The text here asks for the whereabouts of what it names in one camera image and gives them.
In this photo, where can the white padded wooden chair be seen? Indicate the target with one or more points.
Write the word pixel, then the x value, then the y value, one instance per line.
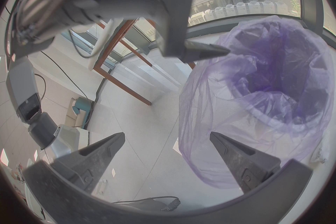
pixel 105 41

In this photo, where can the teal cushion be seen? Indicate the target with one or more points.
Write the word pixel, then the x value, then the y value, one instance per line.
pixel 82 106

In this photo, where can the purple plastic bag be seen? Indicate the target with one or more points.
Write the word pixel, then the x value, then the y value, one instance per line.
pixel 202 102

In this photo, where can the beige sofa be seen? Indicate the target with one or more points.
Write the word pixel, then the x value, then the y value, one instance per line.
pixel 70 115

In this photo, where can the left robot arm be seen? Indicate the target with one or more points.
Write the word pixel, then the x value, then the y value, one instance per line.
pixel 23 86

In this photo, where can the white trash bin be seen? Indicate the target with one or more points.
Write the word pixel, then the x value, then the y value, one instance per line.
pixel 275 144

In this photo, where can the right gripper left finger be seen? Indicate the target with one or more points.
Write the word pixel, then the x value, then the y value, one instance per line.
pixel 91 162

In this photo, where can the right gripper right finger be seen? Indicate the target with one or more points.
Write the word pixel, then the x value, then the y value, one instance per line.
pixel 244 165

